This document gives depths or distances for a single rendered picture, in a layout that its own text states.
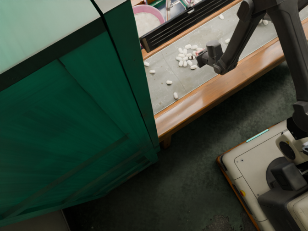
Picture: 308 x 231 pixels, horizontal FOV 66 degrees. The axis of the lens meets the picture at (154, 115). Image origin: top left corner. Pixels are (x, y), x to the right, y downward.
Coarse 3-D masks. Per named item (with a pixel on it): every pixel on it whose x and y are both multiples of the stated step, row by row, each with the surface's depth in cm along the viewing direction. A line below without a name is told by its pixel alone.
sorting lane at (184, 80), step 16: (224, 16) 140; (304, 16) 138; (192, 32) 139; (208, 32) 138; (224, 32) 138; (256, 32) 137; (272, 32) 136; (176, 48) 137; (224, 48) 135; (256, 48) 134; (160, 64) 135; (176, 64) 134; (160, 80) 132; (176, 80) 132; (192, 80) 131; (208, 80) 131; (160, 96) 130
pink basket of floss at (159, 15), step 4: (132, 8) 142; (136, 8) 143; (144, 8) 143; (148, 8) 143; (152, 8) 142; (136, 12) 145; (140, 12) 146; (148, 12) 145; (152, 12) 144; (156, 12) 142; (160, 12) 140; (156, 16) 144; (160, 16) 141; (160, 20) 142; (164, 20) 138; (140, 44) 135
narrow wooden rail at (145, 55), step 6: (240, 0) 141; (228, 6) 139; (216, 12) 138; (222, 12) 141; (210, 18) 138; (198, 24) 137; (186, 30) 136; (192, 30) 138; (180, 36) 136; (168, 42) 135; (156, 48) 134; (162, 48) 136; (144, 54) 134; (150, 54) 134
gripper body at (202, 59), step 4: (204, 52) 118; (196, 56) 118; (200, 56) 118; (204, 56) 116; (208, 56) 114; (200, 60) 119; (204, 60) 117; (200, 64) 120; (204, 64) 121; (208, 64) 116
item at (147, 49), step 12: (204, 0) 100; (216, 0) 103; (228, 0) 105; (192, 12) 101; (204, 12) 103; (168, 24) 99; (180, 24) 101; (192, 24) 104; (144, 36) 97; (156, 36) 99; (168, 36) 102; (144, 48) 102
